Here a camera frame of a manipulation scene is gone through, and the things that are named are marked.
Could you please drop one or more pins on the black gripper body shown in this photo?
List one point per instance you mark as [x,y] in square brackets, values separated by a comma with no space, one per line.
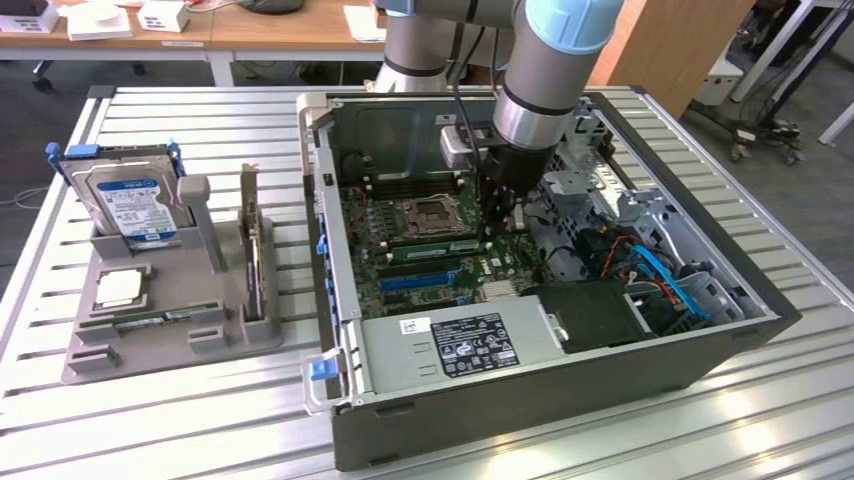
[520,170]

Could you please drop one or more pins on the green RAM stick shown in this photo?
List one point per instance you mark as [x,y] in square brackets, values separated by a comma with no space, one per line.
[142,320]
[433,251]

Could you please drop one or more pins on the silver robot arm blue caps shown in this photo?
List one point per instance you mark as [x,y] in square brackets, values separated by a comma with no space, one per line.
[533,120]

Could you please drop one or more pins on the RAM slot black latches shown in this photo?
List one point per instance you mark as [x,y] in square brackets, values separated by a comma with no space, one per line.
[427,195]
[427,185]

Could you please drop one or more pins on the metal CPU socket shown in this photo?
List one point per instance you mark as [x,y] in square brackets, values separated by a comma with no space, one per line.
[429,215]

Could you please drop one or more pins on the silver metal disk bay cage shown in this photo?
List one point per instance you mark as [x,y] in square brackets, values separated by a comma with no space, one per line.
[580,200]

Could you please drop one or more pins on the small silver chipset heatsink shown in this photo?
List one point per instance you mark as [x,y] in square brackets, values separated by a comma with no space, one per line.
[500,291]

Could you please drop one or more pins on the black expansion slot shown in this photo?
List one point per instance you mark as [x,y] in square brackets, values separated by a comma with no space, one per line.
[413,271]

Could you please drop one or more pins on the blue expansion slot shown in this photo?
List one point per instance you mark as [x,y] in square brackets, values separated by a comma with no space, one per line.
[416,282]

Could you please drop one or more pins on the green motherboard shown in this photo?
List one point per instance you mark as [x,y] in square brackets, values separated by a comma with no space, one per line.
[363,250]

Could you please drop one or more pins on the grey power supply unit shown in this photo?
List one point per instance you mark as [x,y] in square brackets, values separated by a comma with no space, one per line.
[393,350]

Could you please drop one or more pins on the wooden cabinet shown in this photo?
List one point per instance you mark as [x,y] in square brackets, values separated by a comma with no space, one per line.
[680,50]

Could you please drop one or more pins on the white paper sheets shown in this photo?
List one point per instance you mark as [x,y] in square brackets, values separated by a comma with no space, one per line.
[363,25]

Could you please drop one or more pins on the black wheeled stand base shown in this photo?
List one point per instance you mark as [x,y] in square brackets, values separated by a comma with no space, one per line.
[780,131]

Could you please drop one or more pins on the black open PC case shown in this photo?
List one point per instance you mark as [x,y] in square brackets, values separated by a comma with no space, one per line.
[533,415]

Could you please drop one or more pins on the white desk leg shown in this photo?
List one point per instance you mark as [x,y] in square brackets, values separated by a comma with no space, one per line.
[839,125]

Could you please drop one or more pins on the dark grey rounded device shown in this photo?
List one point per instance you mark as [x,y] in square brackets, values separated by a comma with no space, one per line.
[273,6]

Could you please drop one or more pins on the grey plastic parts rack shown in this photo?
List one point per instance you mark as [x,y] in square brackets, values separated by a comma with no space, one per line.
[180,290]

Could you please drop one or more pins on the hard disk blue white label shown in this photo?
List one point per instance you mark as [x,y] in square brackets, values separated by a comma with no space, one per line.
[133,200]

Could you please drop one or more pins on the silver CPU chip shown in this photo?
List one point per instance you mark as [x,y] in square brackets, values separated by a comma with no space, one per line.
[120,289]

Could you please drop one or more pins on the white labelled cardboard box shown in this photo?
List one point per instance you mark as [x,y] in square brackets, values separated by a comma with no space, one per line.
[20,22]
[162,17]

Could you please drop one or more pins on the blue plastic disk caddy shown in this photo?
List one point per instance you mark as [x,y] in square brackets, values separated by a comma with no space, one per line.
[81,150]

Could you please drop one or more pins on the white flat box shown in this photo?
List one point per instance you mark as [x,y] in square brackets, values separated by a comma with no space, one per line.
[96,25]

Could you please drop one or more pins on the black chair caster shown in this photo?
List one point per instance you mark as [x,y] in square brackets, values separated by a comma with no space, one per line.
[42,75]

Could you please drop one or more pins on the black box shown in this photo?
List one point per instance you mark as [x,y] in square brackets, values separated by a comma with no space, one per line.
[16,6]

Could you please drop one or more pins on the white pedestal red knob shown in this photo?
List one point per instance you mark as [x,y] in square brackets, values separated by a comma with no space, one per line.
[720,85]

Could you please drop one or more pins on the graphics card metal bracket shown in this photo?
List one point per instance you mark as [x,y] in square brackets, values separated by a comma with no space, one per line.
[249,225]

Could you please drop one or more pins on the wooden desk white frame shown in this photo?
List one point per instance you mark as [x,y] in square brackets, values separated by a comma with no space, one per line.
[20,40]
[300,30]

